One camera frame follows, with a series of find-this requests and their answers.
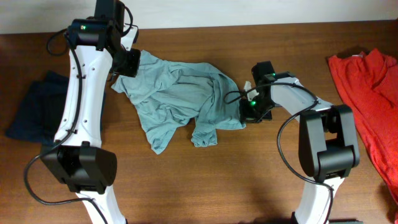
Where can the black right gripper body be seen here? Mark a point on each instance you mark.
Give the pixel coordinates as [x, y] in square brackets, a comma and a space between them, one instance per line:
[256, 110]

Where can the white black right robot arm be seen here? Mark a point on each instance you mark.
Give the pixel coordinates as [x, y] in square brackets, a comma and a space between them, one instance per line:
[327, 143]

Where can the red garment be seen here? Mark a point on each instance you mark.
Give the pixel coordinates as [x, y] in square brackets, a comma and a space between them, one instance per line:
[368, 84]

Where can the light blue t-shirt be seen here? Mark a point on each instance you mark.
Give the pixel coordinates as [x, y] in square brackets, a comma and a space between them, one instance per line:
[167, 95]

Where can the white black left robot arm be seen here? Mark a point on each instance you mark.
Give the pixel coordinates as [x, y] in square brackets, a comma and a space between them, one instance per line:
[99, 45]

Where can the dark navy folded garment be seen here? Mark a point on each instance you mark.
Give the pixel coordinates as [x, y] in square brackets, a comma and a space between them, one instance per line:
[40, 112]

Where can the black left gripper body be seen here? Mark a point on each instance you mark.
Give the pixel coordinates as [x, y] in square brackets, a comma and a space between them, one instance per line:
[129, 63]

